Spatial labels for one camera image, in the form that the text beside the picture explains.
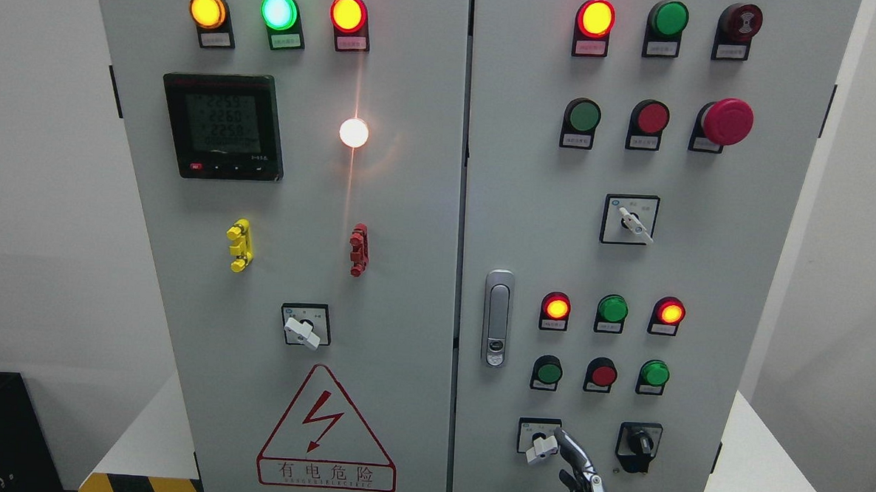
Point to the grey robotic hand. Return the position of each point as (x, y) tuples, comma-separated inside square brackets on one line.
[(584, 477)]

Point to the silver door handle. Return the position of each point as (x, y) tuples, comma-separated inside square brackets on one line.
[(496, 318)]

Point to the right grey cabinet door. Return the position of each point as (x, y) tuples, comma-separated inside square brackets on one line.
[(536, 209)]

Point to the grey cabinet door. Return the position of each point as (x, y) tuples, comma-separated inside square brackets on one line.
[(536, 209), (393, 327)]

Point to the left grey cabinet door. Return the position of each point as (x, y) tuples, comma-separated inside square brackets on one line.
[(393, 327)]

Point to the red indicator light left door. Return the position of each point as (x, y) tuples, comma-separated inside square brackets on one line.
[(350, 25)]

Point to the red push button lower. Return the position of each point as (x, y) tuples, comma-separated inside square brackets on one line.
[(600, 375)]

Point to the red push button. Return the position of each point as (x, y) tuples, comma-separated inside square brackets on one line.
[(600, 375), (646, 124)]

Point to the green push button lower left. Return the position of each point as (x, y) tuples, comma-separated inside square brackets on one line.
[(546, 373)]

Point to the green push button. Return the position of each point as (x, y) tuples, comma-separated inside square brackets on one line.
[(546, 373), (581, 118)]

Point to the green light bottom right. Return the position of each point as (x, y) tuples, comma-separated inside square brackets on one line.
[(652, 378)]

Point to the green light lower middle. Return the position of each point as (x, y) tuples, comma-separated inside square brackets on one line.
[(611, 314)]

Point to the red lit light lower left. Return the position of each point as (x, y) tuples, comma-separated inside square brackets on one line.
[(554, 312)]

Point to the red lit light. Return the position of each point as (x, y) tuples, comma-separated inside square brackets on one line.
[(554, 312), (666, 316)]

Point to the red lit light lower right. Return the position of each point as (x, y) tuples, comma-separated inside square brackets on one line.
[(666, 316)]

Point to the red electric hazard sticker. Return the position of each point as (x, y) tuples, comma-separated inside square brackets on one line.
[(322, 441)]

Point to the red terminal connector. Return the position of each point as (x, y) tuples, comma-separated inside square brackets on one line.
[(359, 253)]

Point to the green push button upper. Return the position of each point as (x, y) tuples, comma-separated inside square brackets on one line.
[(581, 118)]

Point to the red push button upper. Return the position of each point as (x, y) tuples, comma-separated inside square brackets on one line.
[(646, 124)]

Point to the red emergency stop button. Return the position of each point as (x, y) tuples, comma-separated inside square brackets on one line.
[(720, 124)]

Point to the white lit indicator light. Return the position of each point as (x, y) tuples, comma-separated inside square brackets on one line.
[(354, 132)]

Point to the yellow terminal connector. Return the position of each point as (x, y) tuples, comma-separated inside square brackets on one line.
[(240, 246)]

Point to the red indicator light right top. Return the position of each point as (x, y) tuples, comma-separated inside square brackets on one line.
[(593, 23)]

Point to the green indicator light right top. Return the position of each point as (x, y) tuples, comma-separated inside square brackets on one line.
[(665, 24)]

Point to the dark red buzzer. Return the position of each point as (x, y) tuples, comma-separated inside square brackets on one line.
[(737, 26)]

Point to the black digital power meter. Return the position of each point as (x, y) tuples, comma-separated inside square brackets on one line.
[(225, 127)]

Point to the green lit indicator light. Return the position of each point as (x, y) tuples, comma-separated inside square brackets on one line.
[(283, 23)]

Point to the yellow indicator light top left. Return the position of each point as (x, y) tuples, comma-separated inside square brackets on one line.
[(213, 23)]

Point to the black knob selector switch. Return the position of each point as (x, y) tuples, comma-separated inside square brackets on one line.
[(637, 445)]

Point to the lower white selector switch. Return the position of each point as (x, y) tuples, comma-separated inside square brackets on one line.
[(536, 438)]

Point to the upper right selector switch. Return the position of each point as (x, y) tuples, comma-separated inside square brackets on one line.
[(629, 219)]

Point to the left door selector switch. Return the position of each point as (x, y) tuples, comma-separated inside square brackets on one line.
[(306, 324)]

